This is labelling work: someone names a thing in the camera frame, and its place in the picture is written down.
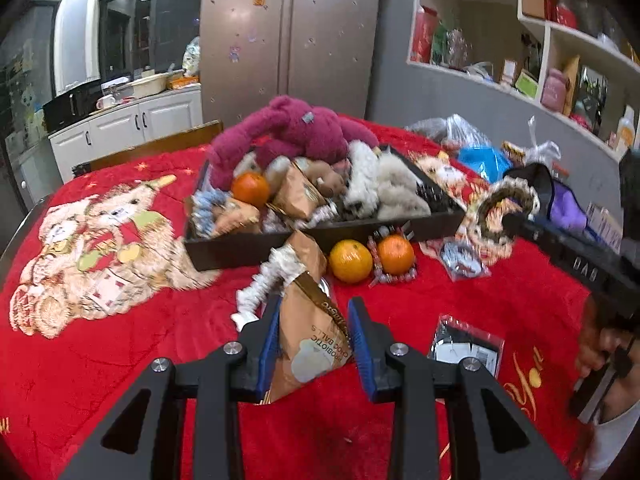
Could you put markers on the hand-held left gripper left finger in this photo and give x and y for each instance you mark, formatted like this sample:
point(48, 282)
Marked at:
point(267, 355)

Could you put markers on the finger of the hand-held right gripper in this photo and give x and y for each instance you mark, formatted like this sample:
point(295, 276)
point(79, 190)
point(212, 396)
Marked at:
point(522, 225)

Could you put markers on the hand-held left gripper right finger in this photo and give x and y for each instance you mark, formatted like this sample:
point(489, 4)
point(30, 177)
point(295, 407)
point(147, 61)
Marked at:
point(361, 355)

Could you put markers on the brown snack packet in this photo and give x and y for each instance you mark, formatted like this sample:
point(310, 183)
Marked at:
point(306, 255)
point(299, 195)
point(237, 217)
point(305, 345)

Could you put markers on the black tray box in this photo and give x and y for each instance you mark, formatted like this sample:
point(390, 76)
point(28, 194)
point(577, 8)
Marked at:
point(320, 240)

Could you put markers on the magenta plush bear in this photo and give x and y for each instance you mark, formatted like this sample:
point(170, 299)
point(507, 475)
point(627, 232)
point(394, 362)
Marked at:
point(295, 135)

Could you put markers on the person's right hand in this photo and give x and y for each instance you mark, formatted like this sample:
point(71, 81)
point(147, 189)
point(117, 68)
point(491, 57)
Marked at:
point(592, 345)

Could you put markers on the small pale box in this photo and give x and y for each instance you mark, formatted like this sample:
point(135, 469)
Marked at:
point(602, 225)

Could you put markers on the purple cloth pouch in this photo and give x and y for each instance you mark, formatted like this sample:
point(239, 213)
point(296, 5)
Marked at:
point(567, 207)

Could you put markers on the black eye mask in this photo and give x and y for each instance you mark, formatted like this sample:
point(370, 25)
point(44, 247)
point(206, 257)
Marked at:
point(530, 175)

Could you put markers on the small clear bead packet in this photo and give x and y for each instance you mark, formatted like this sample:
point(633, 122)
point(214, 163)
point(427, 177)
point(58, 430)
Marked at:
point(462, 260)

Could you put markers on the blue plastic bag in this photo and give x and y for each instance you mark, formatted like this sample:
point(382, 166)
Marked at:
point(485, 162)

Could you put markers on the yellow snack pack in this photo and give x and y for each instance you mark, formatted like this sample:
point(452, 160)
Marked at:
point(513, 150)

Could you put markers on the white knitted hair band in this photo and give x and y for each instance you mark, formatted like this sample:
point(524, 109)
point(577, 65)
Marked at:
point(270, 275)

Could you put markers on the knotted clear plastic bag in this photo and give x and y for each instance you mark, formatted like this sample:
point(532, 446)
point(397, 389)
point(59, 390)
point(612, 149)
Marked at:
point(545, 147)

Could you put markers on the orange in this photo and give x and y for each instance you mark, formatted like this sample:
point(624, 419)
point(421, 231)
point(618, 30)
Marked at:
point(350, 261)
point(251, 189)
point(396, 255)

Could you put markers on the black item in clear packet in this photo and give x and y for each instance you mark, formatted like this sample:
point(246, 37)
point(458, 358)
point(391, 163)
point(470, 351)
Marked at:
point(465, 345)

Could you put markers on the grey fluffy fur piece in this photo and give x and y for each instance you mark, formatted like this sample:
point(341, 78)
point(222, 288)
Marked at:
point(402, 185)

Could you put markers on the clear plastic bag dark contents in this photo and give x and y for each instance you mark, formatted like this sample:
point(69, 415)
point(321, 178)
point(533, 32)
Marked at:
point(430, 130)

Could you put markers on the pink box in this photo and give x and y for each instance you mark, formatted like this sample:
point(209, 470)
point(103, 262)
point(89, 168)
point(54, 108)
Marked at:
point(554, 87)

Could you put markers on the light green box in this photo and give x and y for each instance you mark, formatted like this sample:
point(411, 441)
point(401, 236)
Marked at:
point(527, 84)

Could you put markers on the white bottle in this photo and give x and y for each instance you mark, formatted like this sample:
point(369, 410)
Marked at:
point(625, 127)

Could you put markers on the red printed blanket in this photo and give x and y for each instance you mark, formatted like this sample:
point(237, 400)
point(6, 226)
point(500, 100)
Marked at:
point(125, 350)

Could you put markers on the blue grey scrunchie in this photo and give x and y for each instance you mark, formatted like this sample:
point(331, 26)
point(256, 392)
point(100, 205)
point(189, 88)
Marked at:
point(206, 212)

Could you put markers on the white fluffy fur piece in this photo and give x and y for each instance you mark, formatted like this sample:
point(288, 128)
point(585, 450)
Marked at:
point(362, 175)

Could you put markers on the small brown plush toy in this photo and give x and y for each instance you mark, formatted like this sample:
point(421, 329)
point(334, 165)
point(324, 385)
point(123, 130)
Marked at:
point(327, 180)

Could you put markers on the red box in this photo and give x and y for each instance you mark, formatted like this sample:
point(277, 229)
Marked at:
point(424, 35)

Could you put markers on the white kitchen cabinet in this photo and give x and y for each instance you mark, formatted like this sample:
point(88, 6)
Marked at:
point(125, 130)

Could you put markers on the cream basin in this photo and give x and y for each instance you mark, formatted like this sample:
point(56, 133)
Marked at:
point(150, 85)

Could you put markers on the silver refrigerator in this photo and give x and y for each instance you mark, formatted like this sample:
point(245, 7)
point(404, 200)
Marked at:
point(290, 40)

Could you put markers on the white cup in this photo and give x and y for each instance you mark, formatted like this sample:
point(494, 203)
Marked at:
point(106, 102)

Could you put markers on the black microwave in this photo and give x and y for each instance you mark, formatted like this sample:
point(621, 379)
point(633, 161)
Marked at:
point(72, 107)

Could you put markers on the glass sliding door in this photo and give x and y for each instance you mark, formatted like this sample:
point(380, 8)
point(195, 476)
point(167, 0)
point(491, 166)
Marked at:
point(25, 110)

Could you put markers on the dark kitchen window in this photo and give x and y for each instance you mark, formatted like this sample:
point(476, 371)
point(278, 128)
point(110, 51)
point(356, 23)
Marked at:
point(150, 30)

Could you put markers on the white wall shelf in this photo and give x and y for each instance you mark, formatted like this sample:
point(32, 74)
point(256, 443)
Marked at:
point(500, 90)

